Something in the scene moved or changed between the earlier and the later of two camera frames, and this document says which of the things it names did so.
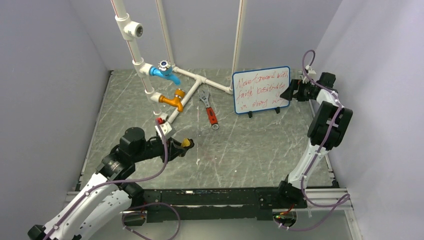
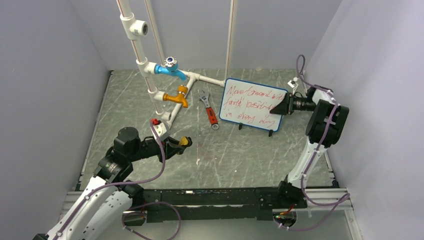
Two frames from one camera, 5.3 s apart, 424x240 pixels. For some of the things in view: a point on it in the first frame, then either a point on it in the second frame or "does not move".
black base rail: x=231 y=204 does not move
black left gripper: x=174 y=149 does not move
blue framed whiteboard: x=260 y=90 to x=249 y=104
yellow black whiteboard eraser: x=187 y=142 does not move
